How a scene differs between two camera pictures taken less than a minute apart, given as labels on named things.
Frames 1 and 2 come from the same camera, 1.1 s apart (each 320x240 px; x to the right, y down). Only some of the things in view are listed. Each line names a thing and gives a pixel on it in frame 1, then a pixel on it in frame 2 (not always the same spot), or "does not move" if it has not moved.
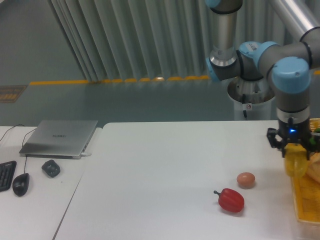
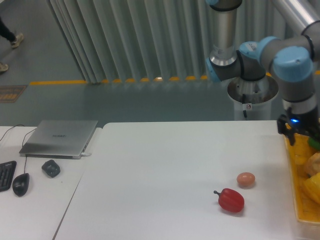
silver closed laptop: x=59 y=139 does not move
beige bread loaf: x=313 y=169 does not move
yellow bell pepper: x=296 y=159 -> x=312 y=185
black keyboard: x=7 y=169 does not move
